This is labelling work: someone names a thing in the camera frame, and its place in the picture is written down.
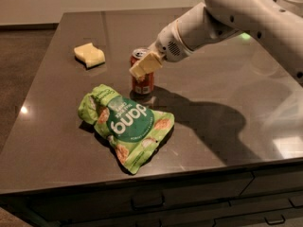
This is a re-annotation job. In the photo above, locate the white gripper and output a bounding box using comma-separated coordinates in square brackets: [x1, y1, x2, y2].
[130, 21, 193, 79]

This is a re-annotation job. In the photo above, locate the red coke can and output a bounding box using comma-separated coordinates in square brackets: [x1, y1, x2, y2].
[130, 47, 154, 95]

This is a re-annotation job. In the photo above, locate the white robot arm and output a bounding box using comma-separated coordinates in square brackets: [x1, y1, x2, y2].
[130, 0, 303, 83]

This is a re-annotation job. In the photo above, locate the green rice chip bag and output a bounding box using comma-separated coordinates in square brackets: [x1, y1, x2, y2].
[78, 84, 174, 174]

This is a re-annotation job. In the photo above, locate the yellow sponge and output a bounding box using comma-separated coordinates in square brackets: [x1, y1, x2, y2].
[74, 43, 105, 69]

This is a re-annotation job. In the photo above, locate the dark drawer cabinet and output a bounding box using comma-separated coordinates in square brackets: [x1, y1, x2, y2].
[1, 164, 303, 227]

